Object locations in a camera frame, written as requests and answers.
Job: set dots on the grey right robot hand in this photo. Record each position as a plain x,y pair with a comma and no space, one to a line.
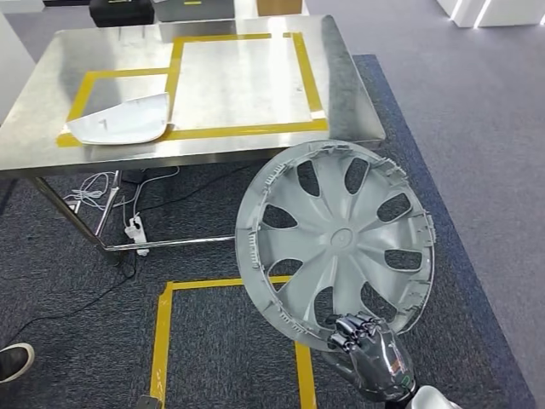
379,361

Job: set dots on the silver plastic hubcap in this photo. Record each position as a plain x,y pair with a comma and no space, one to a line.
336,240

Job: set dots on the stainless steel workbench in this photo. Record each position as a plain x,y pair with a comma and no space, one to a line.
29,135

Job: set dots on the yellow floor tape square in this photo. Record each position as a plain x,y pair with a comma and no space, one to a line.
163,338

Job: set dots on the yellow tape table marking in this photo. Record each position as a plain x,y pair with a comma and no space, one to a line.
234,131

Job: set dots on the white power strip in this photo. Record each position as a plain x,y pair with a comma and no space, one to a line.
136,234

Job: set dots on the brown cardboard box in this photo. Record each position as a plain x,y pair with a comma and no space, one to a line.
279,7

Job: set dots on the white table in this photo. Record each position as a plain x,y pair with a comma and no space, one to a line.
245,7

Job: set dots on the white car mirror cover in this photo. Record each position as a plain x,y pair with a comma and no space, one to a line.
124,121

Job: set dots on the grey laptop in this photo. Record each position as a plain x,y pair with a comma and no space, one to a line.
191,10

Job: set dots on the person's dark shoe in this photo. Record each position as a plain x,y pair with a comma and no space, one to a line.
15,361

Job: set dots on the black carrying case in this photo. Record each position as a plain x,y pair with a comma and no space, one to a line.
121,14

